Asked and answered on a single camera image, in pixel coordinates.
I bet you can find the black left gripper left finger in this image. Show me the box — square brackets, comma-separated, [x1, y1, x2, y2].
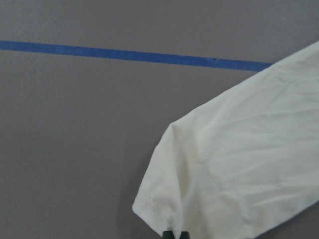
[162, 231, 173, 239]

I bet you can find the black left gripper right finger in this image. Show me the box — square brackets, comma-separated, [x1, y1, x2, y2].
[179, 232, 189, 239]

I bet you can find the beige long-sleeve printed shirt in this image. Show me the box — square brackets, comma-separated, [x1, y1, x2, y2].
[132, 43, 319, 239]

